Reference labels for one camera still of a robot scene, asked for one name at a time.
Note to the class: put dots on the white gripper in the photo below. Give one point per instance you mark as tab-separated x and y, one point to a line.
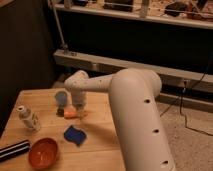
78	99

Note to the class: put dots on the orange toy pepper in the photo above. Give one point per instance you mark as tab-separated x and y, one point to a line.
74	114

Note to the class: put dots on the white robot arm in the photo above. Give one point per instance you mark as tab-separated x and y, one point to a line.
138	125

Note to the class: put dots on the blue-grey cup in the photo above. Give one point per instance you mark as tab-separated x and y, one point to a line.
61	99

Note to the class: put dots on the blue wavy sponge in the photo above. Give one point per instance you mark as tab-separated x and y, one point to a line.
75	135

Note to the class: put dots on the white patterned bottle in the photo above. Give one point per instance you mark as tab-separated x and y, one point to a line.
29	118

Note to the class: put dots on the orange-red bowl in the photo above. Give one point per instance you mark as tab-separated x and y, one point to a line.
43	154

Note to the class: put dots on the metal stand pole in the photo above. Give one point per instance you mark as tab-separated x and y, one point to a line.
64	45

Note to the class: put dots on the black white striped cloth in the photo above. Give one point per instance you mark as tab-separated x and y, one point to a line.
14	150

